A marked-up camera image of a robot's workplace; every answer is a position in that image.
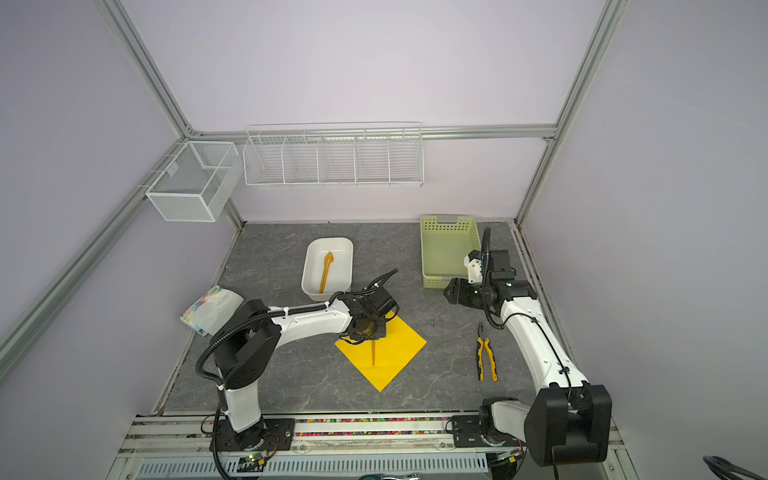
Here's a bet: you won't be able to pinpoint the white oval plastic tub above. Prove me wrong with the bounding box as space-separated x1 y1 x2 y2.
301 237 354 302

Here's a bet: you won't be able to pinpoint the yellow paper napkin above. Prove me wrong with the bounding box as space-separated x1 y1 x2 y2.
335 316 427 392

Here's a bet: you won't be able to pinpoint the orange plastic fork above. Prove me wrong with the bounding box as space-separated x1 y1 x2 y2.
318 251 334 294

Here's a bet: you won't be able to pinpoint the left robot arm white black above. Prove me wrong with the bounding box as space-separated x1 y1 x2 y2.
195 269 399 433

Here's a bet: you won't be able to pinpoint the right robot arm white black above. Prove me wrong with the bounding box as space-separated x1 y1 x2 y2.
443 228 612 468

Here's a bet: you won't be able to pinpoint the green perforated plastic basket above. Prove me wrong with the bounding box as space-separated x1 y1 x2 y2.
420 215 481 289

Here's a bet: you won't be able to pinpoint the yellow black pliers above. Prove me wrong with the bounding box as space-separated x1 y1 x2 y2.
476 323 498 382

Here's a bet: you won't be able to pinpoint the white mesh box basket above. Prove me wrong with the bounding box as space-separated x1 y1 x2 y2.
145 141 244 223

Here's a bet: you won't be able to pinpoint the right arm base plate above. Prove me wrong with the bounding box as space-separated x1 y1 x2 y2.
445 414 524 448

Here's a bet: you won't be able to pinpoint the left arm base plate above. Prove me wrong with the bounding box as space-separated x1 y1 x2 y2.
212 417 296 452

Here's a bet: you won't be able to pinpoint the white wire wall rack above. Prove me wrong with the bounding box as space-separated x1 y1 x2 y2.
243 122 425 188

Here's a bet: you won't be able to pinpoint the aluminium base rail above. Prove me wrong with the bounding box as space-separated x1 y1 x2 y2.
117 409 626 458

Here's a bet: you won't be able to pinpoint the black cable loop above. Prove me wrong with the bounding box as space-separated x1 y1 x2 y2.
703 455 763 480

